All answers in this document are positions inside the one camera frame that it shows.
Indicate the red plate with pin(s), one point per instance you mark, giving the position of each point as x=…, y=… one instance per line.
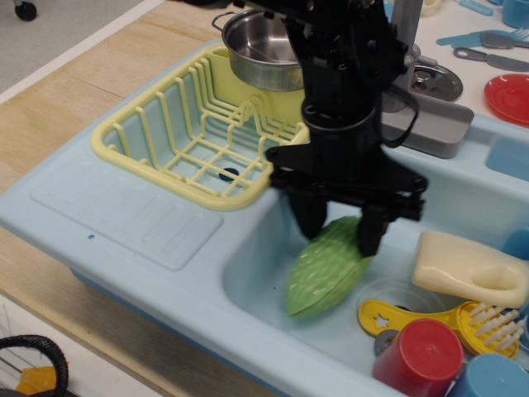
x=507, y=96

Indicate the yellow dish brush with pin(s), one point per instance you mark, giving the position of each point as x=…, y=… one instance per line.
x=481, y=328

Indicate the blue cup in sink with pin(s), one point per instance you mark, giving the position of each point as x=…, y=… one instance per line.
x=491, y=375

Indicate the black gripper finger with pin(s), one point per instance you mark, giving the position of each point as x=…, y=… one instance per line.
x=310, y=211
x=372, y=227

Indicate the yellow dish drying rack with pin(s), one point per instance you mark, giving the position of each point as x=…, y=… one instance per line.
x=201, y=133

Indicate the grey toy knife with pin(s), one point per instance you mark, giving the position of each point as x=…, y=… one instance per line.
x=497, y=61

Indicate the blue toy utensil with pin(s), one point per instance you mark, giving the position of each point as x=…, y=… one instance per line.
x=468, y=40

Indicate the grey toy faucet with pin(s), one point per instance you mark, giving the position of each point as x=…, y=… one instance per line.
x=426, y=120

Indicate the blue cup right edge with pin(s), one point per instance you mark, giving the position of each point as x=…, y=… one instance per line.
x=517, y=244

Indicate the black caster wheel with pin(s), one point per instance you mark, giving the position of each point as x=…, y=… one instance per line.
x=26, y=11

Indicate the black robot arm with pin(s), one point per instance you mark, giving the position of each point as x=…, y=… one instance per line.
x=350, y=57

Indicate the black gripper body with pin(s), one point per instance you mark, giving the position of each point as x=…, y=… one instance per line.
x=344, y=159

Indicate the green bumpy squash toy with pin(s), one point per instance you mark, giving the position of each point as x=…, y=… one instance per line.
x=327, y=270

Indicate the stainless steel pot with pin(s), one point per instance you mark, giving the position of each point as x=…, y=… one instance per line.
x=259, y=50

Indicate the cream plastic bottle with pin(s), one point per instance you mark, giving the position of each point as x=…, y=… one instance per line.
x=459, y=267

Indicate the grey toy spatula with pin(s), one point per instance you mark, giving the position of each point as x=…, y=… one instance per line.
x=498, y=41

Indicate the light blue toy sink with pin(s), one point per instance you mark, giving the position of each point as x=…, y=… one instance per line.
x=217, y=277

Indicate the red cup in sink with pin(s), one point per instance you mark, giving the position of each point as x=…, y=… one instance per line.
x=422, y=360

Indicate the yellow tape piece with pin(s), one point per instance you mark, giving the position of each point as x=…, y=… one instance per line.
x=36, y=380

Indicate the blue cup top right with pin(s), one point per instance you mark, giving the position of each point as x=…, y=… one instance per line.
x=515, y=13

